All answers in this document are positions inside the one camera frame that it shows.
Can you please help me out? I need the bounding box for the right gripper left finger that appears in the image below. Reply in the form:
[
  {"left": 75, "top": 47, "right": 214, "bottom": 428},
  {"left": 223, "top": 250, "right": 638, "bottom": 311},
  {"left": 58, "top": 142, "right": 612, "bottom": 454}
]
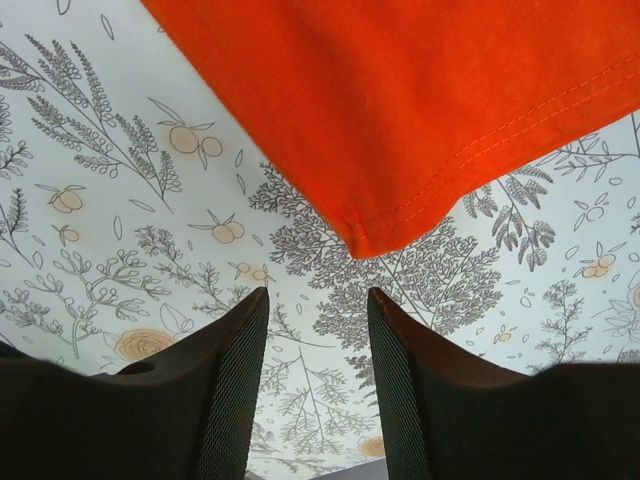
[{"left": 1, "top": 287, "right": 269, "bottom": 480}]

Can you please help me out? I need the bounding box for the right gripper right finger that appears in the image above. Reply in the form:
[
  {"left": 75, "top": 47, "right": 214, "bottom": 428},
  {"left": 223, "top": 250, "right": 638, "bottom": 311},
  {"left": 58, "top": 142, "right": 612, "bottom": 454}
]
[{"left": 367, "top": 288, "right": 639, "bottom": 479}]

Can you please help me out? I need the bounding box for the orange t-shirt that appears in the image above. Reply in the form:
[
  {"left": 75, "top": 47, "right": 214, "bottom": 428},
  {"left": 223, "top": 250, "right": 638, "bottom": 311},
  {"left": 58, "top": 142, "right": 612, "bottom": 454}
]
[{"left": 146, "top": 1, "right": 639, "bottom": 259}]

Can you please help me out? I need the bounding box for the floral table mat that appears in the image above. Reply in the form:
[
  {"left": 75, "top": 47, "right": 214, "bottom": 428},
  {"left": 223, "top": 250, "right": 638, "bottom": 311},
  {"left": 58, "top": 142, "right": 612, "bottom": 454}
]
[{"left": 1, "top": 1, "right": 639, "bottom": 479}]

